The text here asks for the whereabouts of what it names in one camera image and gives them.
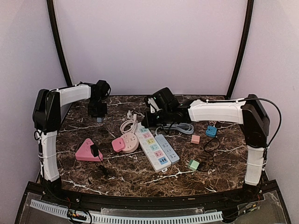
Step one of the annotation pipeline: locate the light blue coiled cord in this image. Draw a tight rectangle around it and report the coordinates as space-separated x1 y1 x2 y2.
155 123 194 135

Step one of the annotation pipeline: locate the green adapter plug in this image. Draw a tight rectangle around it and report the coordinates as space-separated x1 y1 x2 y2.
187 160 200 171

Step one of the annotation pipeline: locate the black charger with cable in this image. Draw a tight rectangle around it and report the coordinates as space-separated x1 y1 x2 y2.
88 144 110 184

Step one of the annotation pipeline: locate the pink adapter plug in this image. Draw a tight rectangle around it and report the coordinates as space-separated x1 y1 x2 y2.
191 135 200 144

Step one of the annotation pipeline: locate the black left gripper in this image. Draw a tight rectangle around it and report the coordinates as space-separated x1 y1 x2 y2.
87 96 107 118

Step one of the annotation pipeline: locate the pink cube adapter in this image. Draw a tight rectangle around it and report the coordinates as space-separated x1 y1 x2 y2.
112 137 125 153

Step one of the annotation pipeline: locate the white knotted strip cord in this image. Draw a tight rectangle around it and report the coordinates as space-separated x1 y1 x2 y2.
126 111 143 123

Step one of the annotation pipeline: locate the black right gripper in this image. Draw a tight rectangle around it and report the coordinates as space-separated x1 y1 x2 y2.
141 107 172 128

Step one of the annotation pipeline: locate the white slotted cable duct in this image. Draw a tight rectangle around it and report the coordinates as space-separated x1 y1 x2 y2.
30 199 223 224

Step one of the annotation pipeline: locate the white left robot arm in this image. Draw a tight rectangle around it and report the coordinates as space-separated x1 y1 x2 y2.
32 80 111 183

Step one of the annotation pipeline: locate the white long power strip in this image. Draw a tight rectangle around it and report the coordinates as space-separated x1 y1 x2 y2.
135 122 171 172

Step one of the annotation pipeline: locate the pink round power socket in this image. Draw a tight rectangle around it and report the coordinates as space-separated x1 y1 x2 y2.
121 133 139 154

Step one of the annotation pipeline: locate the pink coiled cable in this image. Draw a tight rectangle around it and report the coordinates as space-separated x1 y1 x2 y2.
120 120 141 135

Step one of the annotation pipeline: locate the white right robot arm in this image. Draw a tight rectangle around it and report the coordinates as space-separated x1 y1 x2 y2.
141 87 277 203

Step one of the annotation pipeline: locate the black plug cable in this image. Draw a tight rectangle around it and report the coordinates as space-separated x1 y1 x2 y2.
198 136 221 173

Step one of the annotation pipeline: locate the blue cube adapter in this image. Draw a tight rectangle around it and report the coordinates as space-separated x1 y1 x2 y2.
206 126 217 138

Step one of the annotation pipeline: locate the pink triangular power strip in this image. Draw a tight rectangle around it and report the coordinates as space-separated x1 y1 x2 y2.
75 138 103 162

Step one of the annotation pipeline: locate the light blue power strip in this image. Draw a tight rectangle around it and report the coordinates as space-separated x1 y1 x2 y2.
155 134 180 165

